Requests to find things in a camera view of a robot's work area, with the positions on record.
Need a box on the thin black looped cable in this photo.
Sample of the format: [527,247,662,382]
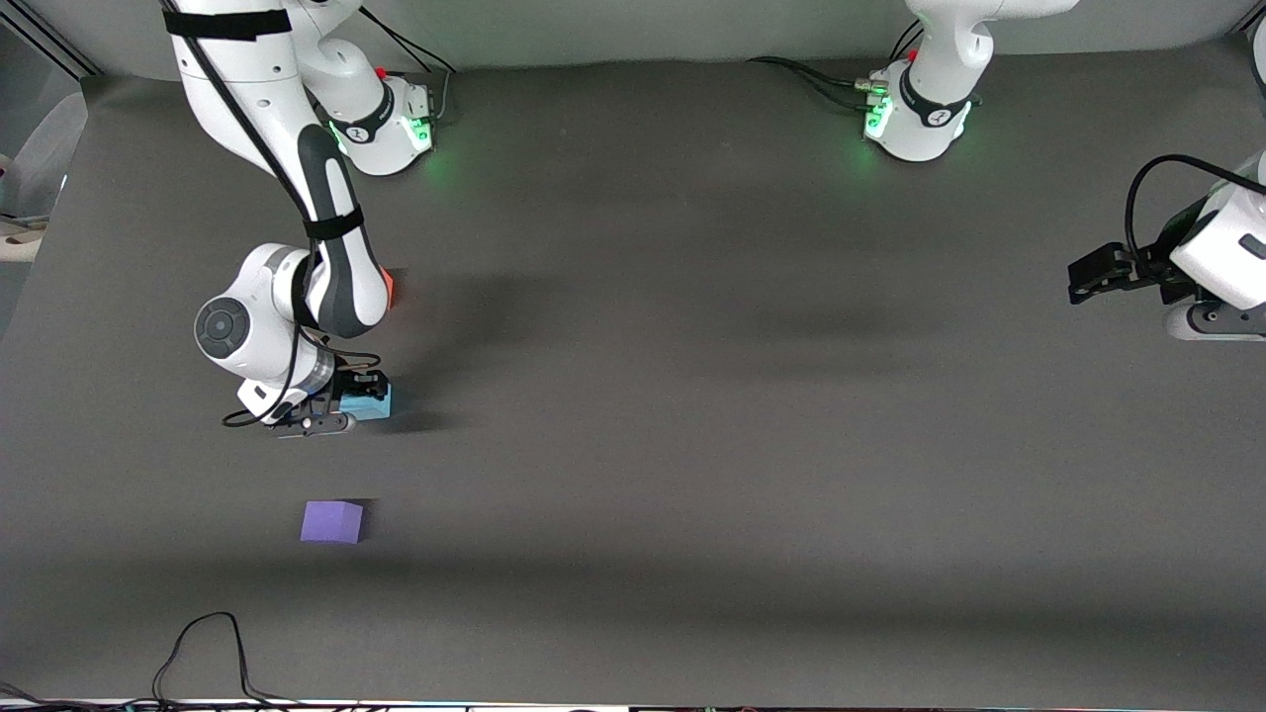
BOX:
[153,611,298,708]

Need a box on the grey plastic chair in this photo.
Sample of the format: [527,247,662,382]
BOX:
[0,92,90,263]

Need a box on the black cable bundle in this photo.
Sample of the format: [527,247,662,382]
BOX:
[0,680,159,712]

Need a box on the black right base cable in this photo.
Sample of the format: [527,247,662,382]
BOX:
[358,5,458,75]

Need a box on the light blue block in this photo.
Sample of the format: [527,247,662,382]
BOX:
[339,384,393,421]

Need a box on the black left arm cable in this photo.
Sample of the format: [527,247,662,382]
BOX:
[1126,154,1266,253]

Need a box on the dark grey table mat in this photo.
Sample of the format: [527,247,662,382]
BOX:
[0,35,1266,705]

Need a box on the purple block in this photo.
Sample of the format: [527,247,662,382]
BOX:
[300,500,364,545]

